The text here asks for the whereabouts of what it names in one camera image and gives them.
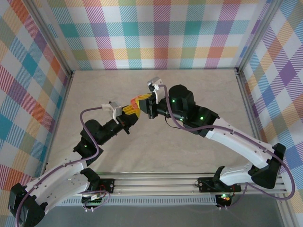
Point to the aluminium frame post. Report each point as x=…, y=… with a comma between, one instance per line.
x=256, y=35
x=285, y=212
x=52, y=40

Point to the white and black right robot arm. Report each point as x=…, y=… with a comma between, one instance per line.
x=236, y=144

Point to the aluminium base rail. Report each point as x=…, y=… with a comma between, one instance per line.
x=154, y=183

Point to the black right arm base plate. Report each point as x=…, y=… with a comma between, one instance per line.
x=204, y=184

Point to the aluminium side rail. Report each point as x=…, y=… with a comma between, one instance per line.
x=60, y=113
x=248, y=106

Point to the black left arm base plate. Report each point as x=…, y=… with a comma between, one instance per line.
x=107, y=185

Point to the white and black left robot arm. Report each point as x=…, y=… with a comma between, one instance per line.
x=59, y=179

